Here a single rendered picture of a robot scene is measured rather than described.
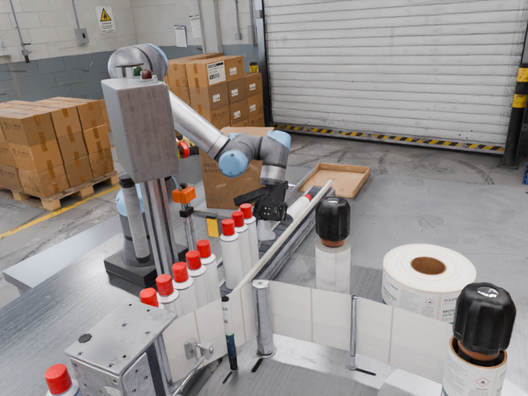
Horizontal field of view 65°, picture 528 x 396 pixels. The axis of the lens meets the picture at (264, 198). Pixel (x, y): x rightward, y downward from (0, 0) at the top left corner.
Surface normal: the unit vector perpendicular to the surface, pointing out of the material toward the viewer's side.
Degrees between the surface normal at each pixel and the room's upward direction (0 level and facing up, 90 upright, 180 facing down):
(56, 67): 90
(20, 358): 0
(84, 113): 90
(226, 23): 90
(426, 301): 90
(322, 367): 0
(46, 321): 0
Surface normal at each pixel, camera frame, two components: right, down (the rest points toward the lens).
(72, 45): 0.83, 0.18
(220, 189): -0.26, 0.41
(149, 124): 0.48, 0.33
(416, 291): -0.58, 0.36
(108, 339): -0.07, -0.91
